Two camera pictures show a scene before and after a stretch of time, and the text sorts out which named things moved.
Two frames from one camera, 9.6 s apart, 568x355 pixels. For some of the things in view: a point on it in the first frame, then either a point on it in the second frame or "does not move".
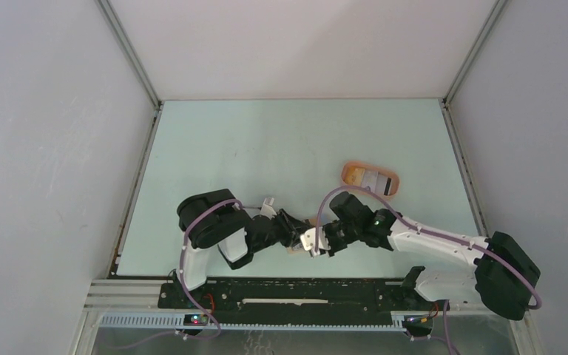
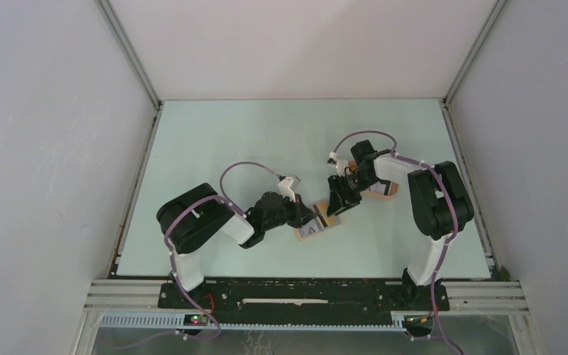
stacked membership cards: [376, 181] does not move
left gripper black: [291, 226] to [302, 214]
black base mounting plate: [298, 299] does not move
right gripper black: [333, 249] to [340, 200]
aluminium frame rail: [157, 103] does not move
